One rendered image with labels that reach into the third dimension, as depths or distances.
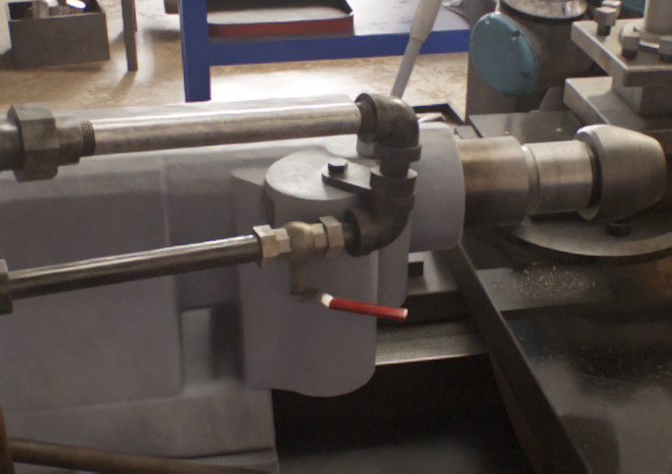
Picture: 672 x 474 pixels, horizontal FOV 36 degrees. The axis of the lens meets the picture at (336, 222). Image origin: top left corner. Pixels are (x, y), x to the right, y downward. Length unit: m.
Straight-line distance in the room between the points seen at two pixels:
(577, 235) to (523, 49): 0.68
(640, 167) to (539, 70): 0.89
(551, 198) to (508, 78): 0.92
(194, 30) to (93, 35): 2.03
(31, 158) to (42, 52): 4.05
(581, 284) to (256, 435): 0.41
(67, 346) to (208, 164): 0.18
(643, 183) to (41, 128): 0.54
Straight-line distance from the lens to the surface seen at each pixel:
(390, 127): 0.72
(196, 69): 2.69
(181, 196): 0.81
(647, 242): 1.18
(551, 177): 0.93
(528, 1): 1.81
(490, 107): 2.49
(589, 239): 1.16
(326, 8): 2.93
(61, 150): 0.63
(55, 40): 4.65
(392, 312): 0.74
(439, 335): 1.18
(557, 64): 1.85
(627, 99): 1.22
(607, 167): 0.93
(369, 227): 0.74
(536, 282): 1.11
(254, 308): 0.82
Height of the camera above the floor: 1.49
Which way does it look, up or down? 28 degrees down
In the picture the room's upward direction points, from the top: straight up
